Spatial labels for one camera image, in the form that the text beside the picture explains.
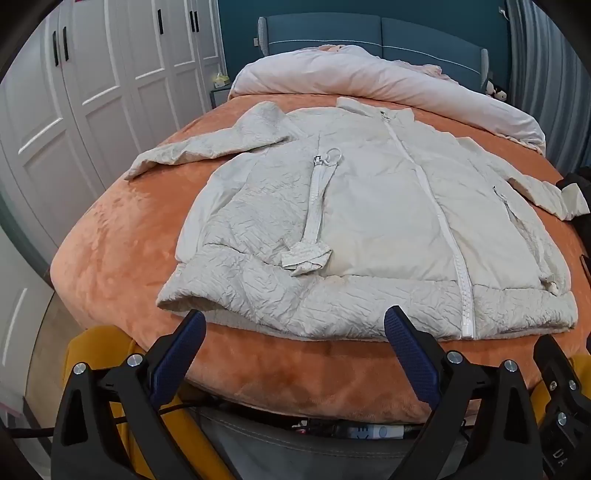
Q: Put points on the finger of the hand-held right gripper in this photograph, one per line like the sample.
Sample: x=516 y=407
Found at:
x=565 y=406

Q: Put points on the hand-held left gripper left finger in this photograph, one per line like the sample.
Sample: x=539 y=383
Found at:
x=181 y=347

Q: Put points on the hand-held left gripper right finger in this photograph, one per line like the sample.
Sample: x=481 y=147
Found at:
x=411 y=351

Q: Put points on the cream zip jacket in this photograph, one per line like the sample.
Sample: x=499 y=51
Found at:
x=369 y=217

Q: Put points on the white device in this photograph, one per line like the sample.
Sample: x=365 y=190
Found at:
x=374 y=432

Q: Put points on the orange plush blanket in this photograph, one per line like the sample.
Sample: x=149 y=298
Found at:
x=115 y=258

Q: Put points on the dark object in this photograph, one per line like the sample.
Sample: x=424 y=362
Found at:
x=577 y=180

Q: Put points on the dark nightstand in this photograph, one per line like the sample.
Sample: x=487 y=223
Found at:
x=218 y=97

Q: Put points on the tissue box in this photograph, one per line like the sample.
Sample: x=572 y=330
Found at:
x=220 y=80

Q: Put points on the white wardrobe doors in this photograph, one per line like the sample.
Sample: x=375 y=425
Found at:
x=92 y=92

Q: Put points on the small plush toys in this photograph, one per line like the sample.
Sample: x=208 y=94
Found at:
x=495 y=90

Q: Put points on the pink duvet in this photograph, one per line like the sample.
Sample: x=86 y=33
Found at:
x=369 y=78

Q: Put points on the grey-blue curtain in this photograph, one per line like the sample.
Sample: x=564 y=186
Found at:
x=549 y=69

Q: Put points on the blue padded headboard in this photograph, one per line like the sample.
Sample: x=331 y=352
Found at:
x=415 y=37

